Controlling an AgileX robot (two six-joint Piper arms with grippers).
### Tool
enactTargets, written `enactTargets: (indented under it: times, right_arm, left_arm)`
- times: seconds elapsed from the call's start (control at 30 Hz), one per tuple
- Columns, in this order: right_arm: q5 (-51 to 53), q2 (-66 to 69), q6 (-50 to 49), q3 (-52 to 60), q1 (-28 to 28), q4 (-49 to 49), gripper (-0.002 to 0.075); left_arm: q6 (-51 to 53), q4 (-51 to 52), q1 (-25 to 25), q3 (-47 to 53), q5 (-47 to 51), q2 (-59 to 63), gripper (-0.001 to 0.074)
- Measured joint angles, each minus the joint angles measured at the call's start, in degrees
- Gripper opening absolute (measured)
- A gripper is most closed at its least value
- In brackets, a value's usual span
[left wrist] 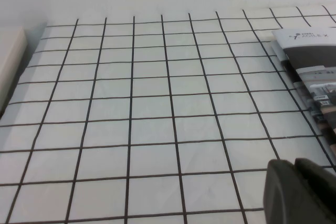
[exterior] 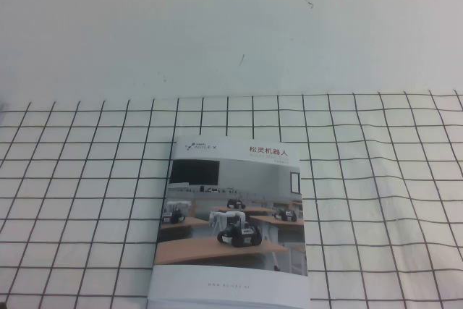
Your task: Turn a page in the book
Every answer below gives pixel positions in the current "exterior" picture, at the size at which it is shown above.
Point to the AgileX robot brochure book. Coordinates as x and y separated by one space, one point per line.
231 305
231 244

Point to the white black-grid tablecloth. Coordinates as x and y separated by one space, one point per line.
361 215

